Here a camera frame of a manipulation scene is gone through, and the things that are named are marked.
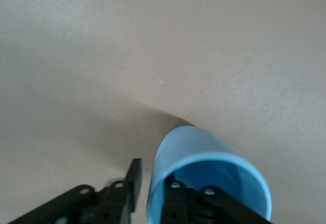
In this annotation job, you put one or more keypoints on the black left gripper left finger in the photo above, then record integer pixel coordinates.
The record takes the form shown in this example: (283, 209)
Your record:
(119, 196)

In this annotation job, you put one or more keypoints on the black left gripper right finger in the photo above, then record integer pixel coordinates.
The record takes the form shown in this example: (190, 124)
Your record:
(183, 206)

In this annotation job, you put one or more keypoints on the blue plastic cup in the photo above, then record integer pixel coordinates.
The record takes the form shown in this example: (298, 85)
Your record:
(193, 142)

